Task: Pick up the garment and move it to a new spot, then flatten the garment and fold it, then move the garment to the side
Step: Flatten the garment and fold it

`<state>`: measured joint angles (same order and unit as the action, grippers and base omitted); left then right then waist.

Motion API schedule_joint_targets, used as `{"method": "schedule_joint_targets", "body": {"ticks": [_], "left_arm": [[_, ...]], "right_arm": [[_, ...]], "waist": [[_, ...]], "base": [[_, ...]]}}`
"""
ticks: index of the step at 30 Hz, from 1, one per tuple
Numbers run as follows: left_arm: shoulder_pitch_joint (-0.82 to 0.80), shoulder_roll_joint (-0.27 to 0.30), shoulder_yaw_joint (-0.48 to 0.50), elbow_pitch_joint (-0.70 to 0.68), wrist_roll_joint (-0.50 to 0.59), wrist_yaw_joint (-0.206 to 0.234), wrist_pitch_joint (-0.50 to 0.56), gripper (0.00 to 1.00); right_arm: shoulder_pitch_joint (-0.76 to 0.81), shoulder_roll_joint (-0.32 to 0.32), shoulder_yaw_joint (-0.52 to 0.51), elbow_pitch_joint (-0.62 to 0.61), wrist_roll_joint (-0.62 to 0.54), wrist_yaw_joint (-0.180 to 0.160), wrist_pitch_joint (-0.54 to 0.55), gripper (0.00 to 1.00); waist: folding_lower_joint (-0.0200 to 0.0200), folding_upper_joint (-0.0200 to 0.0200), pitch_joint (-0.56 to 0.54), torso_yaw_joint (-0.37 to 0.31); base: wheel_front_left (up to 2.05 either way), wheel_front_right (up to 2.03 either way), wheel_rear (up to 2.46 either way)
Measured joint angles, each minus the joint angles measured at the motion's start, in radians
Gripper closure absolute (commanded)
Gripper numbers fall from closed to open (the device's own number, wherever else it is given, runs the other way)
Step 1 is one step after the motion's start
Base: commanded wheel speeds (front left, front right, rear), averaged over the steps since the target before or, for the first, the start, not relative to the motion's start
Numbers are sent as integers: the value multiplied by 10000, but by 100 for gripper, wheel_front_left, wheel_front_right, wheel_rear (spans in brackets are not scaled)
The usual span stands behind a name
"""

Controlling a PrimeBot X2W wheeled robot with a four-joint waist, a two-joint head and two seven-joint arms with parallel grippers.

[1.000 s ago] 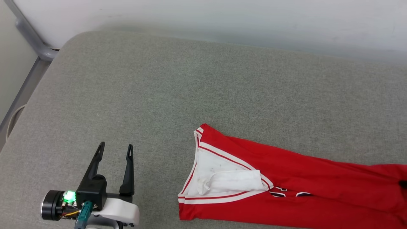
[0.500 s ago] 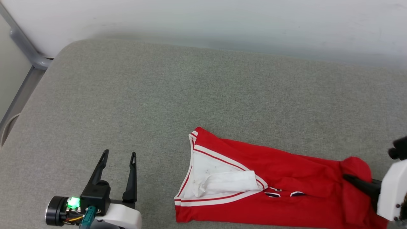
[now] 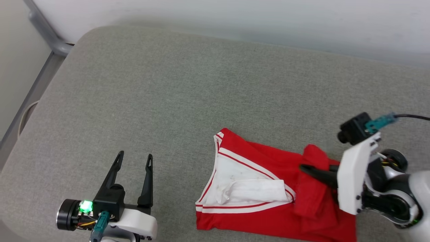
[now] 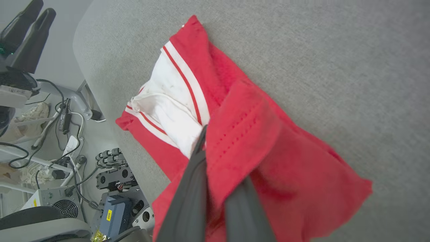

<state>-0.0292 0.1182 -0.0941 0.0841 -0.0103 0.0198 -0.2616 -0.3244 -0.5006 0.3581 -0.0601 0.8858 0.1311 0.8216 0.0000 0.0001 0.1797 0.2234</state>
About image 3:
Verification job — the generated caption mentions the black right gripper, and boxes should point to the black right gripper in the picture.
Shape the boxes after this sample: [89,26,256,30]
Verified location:
[299,149,409,194]

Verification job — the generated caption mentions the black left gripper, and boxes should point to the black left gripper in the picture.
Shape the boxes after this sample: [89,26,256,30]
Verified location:
[56,151,154,231]

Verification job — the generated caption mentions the red and white shirt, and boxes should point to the red and white shirt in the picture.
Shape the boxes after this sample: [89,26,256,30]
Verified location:
[196,128,357,242]

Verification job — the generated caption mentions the grey fabric sofa cushion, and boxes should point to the grey fabric sofa cushion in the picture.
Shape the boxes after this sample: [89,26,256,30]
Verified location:
[0,25,430,242]

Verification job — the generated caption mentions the white right camera bracket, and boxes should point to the white right camera bracket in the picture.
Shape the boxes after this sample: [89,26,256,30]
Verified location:
[337,132,382,215]

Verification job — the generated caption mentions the white camera bracket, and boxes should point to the white camera bracket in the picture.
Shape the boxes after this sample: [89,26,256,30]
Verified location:
[101,208,158,242]
[337,132,382,215]

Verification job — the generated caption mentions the white left camera bracket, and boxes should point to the white left camera bracket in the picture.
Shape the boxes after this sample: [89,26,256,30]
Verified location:
[101,208,158,242]

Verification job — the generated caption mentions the right camera cable teal plug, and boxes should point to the right camera cable teal plug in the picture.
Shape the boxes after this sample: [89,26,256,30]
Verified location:
[365,113,430,134]

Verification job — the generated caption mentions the white cable loop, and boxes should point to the white cable loop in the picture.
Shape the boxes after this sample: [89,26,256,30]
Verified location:
[17,100,40,137]

